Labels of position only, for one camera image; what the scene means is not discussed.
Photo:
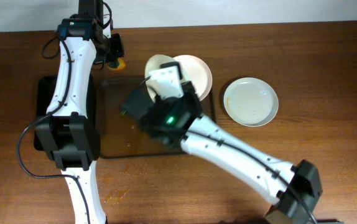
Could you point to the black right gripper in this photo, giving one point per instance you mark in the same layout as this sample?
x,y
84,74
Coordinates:
x,y
190,92

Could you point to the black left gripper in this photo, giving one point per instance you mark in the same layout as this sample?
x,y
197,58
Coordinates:
x,y
116,47

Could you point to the orange green sponge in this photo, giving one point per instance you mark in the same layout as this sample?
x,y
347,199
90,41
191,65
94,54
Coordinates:
x,y
117,65

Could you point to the white plate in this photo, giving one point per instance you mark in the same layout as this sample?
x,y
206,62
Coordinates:
x,y
165,77
250,102
198,72

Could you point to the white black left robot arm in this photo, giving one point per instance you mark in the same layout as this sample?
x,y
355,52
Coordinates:
x,y
66,131

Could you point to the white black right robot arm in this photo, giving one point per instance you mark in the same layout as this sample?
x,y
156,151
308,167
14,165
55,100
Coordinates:
x,y
292,190

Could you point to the dark brown serving tray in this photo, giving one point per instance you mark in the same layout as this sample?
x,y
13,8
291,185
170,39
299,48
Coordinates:
x,y
119,133

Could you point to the white plate back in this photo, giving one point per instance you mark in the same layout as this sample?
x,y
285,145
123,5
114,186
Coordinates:
x,y
198,72

